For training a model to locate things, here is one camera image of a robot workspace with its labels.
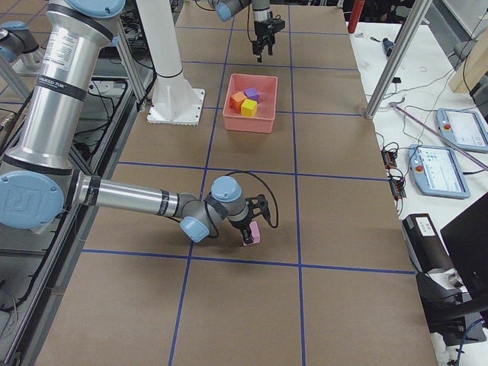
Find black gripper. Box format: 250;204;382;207
252;18;286;63
239;194;271;245

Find pink foam block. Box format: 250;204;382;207
249;221;261;245

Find purple foam block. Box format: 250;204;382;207
244;88;259;103

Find orange foam block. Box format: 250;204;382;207
230;91;247;114

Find yellow foam block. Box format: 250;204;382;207
240;99;258;117

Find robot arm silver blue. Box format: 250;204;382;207
194;0;286;63
1;1;278;245

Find pink plastic bin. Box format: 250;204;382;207
223;73;278;133

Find black brown box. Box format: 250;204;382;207
402;213;454;275

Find near blue teach pendant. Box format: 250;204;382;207
408;144;470;199

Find blue teach pendant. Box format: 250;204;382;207
408;144;470;199
435;108;487;153

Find far blue teach pendant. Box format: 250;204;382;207
435;108;487;153

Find black monitor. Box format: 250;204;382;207
441;194;488;296

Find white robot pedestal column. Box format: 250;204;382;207
136;0;205;126

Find aluminium frame post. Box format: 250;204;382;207
364;0;432;120

